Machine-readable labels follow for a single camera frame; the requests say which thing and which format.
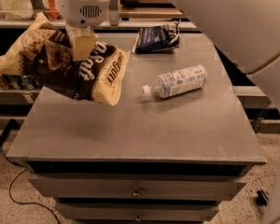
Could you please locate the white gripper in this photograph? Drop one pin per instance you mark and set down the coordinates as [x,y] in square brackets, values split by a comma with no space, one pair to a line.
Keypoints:
[81,7]

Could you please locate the brown sea salt chip bag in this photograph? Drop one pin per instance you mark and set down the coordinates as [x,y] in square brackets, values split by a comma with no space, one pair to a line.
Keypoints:
[44,53]

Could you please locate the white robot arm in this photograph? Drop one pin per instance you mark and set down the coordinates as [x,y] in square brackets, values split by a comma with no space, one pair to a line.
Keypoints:
[248,33]

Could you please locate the white orange plastic bag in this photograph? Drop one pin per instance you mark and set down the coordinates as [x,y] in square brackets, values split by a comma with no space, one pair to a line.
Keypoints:
[23,9]

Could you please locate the dark blue chip bag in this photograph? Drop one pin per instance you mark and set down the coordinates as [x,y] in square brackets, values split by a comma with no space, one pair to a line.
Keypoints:
[155,39]

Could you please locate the dark soda can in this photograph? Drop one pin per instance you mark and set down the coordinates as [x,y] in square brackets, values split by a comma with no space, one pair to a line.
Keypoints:
[38,85]

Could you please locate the green soda can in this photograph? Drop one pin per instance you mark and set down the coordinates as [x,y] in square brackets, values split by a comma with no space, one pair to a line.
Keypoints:
[28,82]

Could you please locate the blue soda can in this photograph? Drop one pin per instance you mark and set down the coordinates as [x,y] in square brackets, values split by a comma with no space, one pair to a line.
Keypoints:
[14,81]

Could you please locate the low grey shelf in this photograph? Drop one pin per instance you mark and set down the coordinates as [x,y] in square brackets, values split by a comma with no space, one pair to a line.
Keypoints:
[18,97]

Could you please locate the clear plastic water bottle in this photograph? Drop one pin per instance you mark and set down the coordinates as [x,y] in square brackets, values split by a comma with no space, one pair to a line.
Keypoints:
[177,82]

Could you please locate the grey drawer cabinet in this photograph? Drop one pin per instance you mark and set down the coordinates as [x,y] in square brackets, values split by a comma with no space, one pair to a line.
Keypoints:
[186,154]

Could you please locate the upper drawer knob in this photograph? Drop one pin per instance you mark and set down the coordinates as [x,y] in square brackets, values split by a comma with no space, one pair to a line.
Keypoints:
[136,194]

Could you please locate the drawer knob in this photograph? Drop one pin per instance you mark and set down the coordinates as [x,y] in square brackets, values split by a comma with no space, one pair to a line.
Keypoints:
[137,219]
[136,194]

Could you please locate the lower drawer knob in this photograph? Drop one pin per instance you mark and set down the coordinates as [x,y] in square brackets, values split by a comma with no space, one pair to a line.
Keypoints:
[137,219]

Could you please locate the black bar on floor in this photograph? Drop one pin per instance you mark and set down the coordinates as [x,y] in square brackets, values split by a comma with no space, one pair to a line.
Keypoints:
[262,198]

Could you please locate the metal bracket middle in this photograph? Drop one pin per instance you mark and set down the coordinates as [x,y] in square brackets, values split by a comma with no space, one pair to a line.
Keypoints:
[114,12]

